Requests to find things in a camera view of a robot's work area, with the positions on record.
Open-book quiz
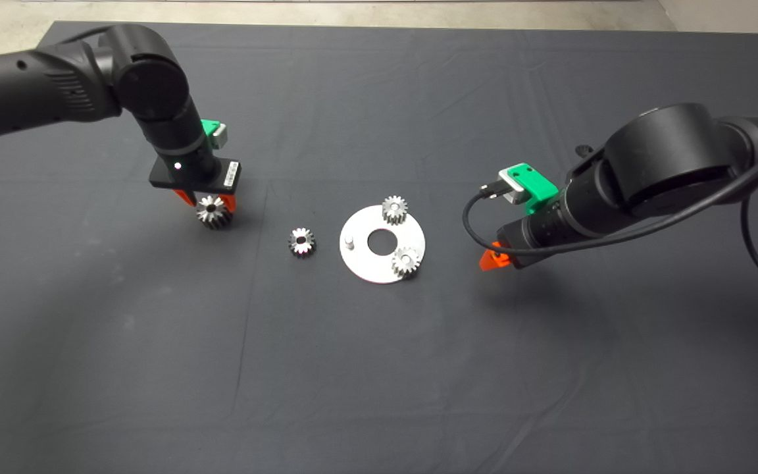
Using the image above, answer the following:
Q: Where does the small steel gear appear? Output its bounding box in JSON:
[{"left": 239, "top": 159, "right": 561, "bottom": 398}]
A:
[
  {"left": 382, "top": 196, "right": 409, "bottom": 226},
  {"left": 392, "top": 246, "right": 422, "bottom": 278}
]

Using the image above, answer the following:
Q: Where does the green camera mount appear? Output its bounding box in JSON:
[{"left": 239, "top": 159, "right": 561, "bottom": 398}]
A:
[
  {"left": 509, "top": 163, "right": 559, "bottom": 215},
  {"left": 200, "top": 119, "right": 223, "bottom": 153}
]

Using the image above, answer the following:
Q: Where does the thin black left camera cable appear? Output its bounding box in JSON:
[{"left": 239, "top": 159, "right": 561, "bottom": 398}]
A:
[{"left": 57, "top": 25, "right": 113, "bottom": 45}]

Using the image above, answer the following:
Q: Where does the larger steel gear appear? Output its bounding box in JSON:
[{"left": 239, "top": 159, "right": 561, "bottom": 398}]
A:
[{"left": 196, "top": 196, "right": 234, "bottom": 231}]

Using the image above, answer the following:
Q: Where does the dark grey table cloth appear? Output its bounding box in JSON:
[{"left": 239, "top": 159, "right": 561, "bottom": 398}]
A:
[{"left": 0, "top": 22, "right": 758, "bottom": 474}]

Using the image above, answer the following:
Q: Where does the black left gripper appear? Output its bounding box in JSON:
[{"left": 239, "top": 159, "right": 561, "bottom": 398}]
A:
[{"left": 149, "top": 140, "right": 240, "bottom": 213}]

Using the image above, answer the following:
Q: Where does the smaller dark steel gear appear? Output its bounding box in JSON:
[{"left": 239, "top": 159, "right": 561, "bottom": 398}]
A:
[{"left": 288, "top": 228, "right": 316, "bottom": 259}]

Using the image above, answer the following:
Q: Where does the green left camera mount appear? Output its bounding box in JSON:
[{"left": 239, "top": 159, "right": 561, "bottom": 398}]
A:
[{"left": 200, "top": 119, "right": 223, "bottom": 153}]

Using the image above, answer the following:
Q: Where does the black right camera cable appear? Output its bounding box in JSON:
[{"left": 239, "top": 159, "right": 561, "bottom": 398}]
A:
[{"left": 463, "top": 125, "right": 758, "bottom": 254}]

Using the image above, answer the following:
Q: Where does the round metal plate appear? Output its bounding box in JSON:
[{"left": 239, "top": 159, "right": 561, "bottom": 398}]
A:
[{"left": 340, "top": 204, "right": 427, "bottom": 285}]

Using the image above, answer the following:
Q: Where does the green right camera mount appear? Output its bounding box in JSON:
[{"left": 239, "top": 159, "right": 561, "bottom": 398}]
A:
[{"left": 509, "top": 163, "right": 559, "bottom": 215}]

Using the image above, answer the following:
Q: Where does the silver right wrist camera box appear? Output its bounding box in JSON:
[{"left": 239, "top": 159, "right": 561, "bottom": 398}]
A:
[{"left": 499, "top": 168, "right": 531, "bottom": 205}]

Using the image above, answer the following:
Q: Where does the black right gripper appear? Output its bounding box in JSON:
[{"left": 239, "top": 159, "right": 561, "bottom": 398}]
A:
[{"left": 478, "top": 191, "right": 587, "bottom": 272}]

